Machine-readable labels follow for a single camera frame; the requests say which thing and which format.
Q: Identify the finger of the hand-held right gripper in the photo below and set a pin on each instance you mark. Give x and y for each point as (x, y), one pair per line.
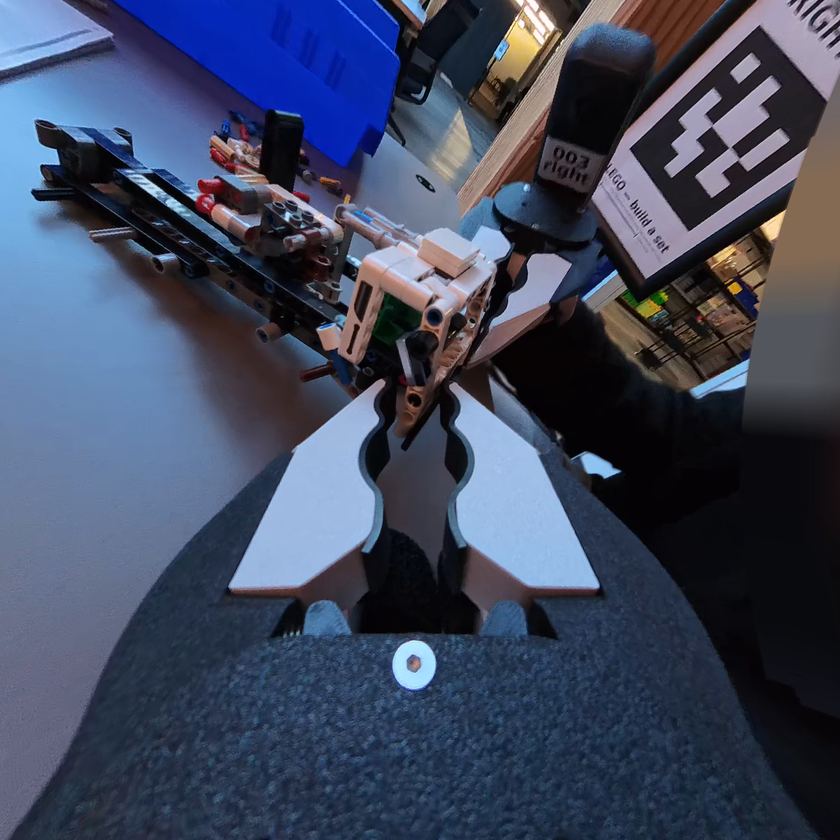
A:
(492, 241)
(535, 282)

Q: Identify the storage shelves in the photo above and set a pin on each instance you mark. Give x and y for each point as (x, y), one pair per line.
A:
(715, 295)

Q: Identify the black framed marker sign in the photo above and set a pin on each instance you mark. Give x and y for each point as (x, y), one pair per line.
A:
(722, 131)

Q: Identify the wooden post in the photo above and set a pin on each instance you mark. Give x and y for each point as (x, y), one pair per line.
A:
(525, 131)

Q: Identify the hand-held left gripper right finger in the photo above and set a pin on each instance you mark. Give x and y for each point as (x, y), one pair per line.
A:
(525, 525)

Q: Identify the person's right forearm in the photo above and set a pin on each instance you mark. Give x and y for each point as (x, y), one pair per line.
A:
(623, 407)

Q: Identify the black table grommet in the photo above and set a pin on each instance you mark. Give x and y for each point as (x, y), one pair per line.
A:
(425, 182)

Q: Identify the lego truck chassis model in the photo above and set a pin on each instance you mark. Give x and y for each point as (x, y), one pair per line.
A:
(394, 275)

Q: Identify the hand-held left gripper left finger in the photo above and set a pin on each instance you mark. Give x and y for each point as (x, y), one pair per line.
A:
(308, 525)

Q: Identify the lego instruction booklet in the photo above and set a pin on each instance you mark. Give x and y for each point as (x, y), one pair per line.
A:
(46, 33)

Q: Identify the pile of small lego pieces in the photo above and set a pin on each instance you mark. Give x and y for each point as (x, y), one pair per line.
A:
(229, 151)

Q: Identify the blue plastic bin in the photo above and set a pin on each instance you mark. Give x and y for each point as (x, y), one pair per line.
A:
(229, 39)

